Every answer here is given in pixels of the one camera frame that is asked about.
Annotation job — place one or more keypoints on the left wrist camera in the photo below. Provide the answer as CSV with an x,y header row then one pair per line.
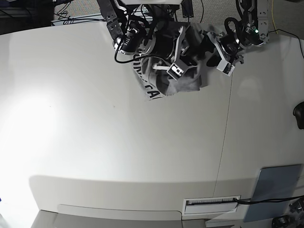
x,y
225,67

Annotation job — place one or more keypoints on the grey laptop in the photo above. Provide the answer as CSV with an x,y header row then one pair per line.
x,y
274,182

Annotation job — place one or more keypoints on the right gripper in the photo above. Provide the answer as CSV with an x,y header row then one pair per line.
x,y
165,45

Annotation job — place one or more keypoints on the black device bottom right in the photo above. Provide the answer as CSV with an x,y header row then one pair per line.
x,y
285,221

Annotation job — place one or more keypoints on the grey T-shirt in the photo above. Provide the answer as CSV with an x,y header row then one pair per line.
x,y
158,84

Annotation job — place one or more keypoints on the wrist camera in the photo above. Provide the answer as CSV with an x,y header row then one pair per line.
x,y
225,67
177,70

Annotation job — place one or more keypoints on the black computer mouse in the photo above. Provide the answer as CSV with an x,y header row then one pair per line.
x,y
298,113

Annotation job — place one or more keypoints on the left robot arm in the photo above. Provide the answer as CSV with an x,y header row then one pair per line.
x,y
251,30

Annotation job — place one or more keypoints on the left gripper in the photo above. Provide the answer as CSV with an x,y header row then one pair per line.
x,y
226,46

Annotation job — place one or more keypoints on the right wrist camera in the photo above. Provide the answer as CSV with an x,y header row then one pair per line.
x,y
177,70

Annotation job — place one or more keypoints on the white cable grommet box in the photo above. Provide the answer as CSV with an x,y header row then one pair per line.
x,y
209,206

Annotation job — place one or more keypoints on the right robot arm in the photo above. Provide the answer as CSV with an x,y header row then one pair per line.
x,y
124,33

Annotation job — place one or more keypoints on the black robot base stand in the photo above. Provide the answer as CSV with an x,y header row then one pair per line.
x,y
147,12

